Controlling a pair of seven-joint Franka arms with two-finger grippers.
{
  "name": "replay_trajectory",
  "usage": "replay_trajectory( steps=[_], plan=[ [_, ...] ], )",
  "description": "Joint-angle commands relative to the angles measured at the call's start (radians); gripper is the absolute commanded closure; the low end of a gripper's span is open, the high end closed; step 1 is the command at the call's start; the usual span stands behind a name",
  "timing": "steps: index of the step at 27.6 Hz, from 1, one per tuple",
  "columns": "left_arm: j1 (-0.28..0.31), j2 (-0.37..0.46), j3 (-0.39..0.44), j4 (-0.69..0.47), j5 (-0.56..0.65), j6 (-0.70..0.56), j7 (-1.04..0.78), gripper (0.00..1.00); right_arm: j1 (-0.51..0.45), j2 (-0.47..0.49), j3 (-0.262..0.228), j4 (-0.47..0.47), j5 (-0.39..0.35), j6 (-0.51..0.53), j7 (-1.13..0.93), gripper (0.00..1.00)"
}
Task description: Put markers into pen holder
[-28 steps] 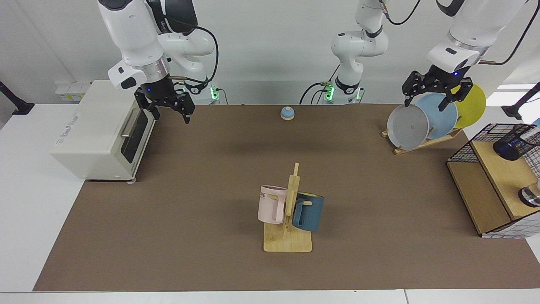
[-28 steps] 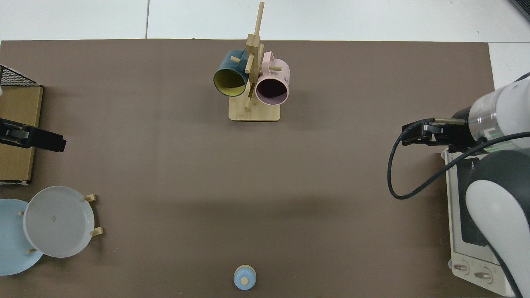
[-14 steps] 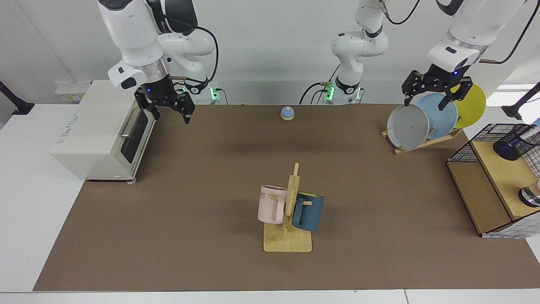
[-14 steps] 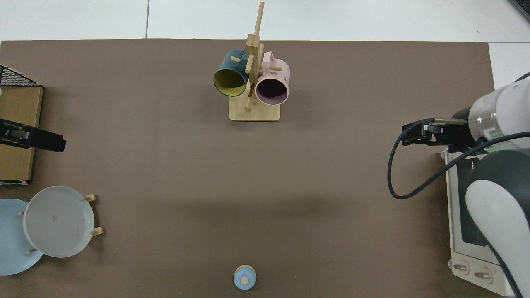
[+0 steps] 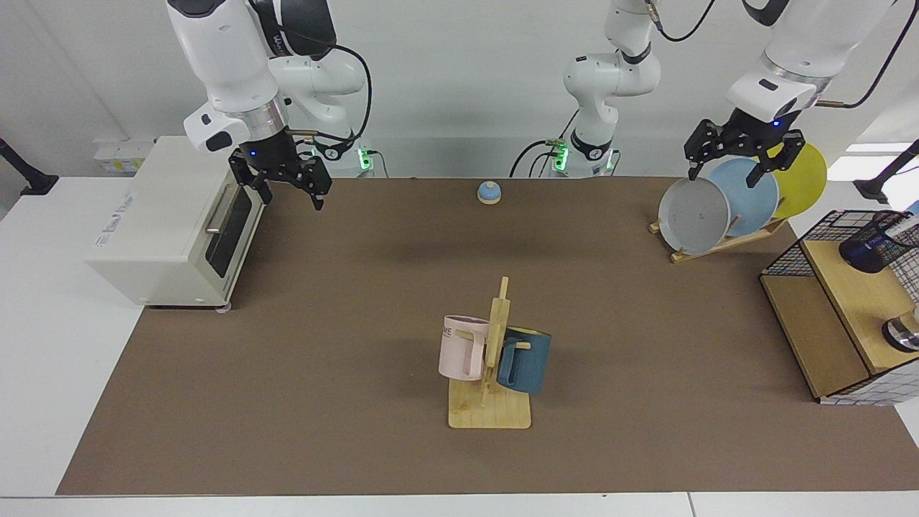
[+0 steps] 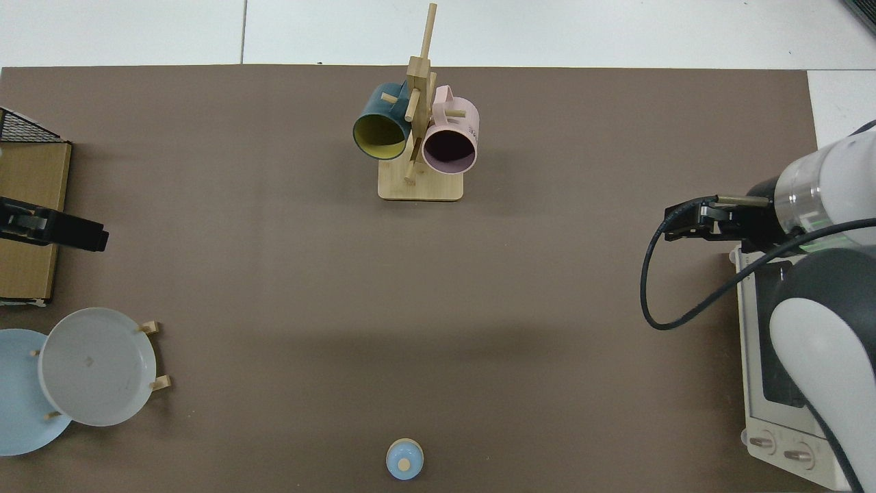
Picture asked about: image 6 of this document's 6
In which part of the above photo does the pale toaster oven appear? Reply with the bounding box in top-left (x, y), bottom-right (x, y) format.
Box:
top-left (729, 243), bottom-right (856, 491)

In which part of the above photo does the dark teal cup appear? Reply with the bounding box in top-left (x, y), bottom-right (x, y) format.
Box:
top-left (352, 81), bottom-right (413, 162)

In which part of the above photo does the wooden plate rack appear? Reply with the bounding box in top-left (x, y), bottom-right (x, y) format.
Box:
top-left (31, 320), bottom-right (172, 420)

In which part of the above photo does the light blue plate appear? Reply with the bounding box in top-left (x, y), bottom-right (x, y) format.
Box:
top-left (0, 329), bottom-right (73, 457)

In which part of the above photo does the brown table cloth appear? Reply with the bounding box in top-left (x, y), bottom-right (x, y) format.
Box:
top-left (0, 65), bottom-right (829, 493)

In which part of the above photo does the wooden cup stand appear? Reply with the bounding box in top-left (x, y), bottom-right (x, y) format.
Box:
top-left (378, 3), bottom-right (465, 202)

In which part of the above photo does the grey plate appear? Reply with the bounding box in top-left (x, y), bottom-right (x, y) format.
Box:
top-left (38, 307), bottom-right (157, 427)

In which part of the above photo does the black equipment edge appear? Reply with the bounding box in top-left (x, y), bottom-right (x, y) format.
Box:
top-left (842, 0), bottom-right (876, 35)

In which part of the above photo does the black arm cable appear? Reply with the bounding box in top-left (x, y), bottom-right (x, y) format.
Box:
top-left (640, 195), bottom-right (876, 331)

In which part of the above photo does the wire basket with wooden floor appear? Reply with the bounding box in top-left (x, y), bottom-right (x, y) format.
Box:
top-left (0, 108), bottom-right (73, 307)

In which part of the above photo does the pink cup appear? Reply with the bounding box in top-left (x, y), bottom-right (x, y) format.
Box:
top-left (421, 85), bottom-right (480, 175)

